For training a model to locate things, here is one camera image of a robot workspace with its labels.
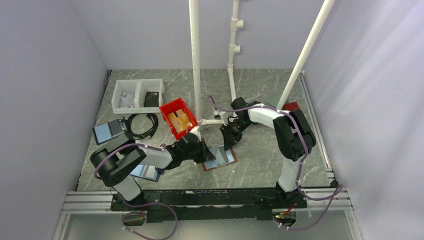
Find white PVC pipe frame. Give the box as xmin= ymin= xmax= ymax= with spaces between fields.
xmin=188 ymin=0 xmax=335 ymax=126

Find black coiled cable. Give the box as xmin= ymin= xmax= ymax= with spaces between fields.
xmin=125 ymin=112 xmax=159 ymax=141

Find brown leather card holder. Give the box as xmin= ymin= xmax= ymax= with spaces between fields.
xmin=201 ymin=144 xmax=238 ymax=172

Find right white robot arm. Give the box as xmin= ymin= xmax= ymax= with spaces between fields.
xmin=220 ymin=97 xmax=317 ymax=208

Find grey blue card holder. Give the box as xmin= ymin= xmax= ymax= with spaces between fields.
xmin=92 ymin=117 xmax=127 ymax=145

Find blue card holder open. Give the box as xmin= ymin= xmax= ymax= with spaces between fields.
xmin=130 ymin=164 xmax=164 ymax=183

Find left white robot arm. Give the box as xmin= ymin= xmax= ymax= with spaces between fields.
xmin=89 ymin=133 xmax=215 ymax=210

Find brown items in bin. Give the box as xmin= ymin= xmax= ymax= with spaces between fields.
xmin=167 ymin=109 xmax=193 ymax=133

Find red card holder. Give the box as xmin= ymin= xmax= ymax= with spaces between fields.
xmin=282 ymin=101 xmax=300 ymax=112

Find black card in tray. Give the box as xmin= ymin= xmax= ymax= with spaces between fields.
xmin=143 ymin=91 xmax=159 ymax=108

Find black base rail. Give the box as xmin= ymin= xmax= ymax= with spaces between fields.
xmin=110 ymin=187 xmax=308 ymax=223

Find patterned card in tray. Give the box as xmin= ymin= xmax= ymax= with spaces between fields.
xmin=119 ymin=91 xmax=135 ymax=109

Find green card holder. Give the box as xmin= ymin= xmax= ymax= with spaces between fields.
xmin=267 ymin=91 xmax=283 ymax=108

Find white divided tray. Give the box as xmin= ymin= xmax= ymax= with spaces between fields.
xmin=111 ymin=78 xmax=165 ymax=115

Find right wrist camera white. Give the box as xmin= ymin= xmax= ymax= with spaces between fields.
xmin=213 ymin=110 xmax=229 ymax=126

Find red plastic bin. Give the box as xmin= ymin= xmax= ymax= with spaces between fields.
xmin=159 ymin=98 xmax=198 ymax=140

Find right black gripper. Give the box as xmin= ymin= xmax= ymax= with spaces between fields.
xmin=219 ymin=118 xmax=253 ymax=152

